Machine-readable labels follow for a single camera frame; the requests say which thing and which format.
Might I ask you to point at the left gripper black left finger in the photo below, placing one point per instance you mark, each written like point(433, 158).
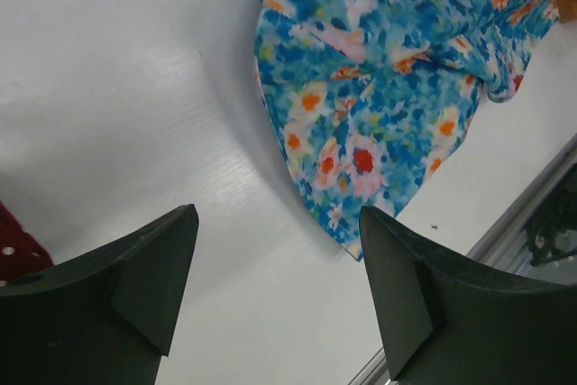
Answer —
point(107, 316)

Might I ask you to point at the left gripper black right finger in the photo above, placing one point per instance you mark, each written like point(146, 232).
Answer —
point(447, 319)

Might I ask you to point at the red dotted skirt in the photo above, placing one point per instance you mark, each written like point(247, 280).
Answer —
point(20, 253)

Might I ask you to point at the blue floral skirt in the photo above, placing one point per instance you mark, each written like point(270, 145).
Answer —
point(368, 98)

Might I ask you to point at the orange plastic bin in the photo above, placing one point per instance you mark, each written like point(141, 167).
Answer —
point(567, 10)

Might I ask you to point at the aluminium rail frame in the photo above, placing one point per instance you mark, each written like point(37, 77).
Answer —
point(534, 238)

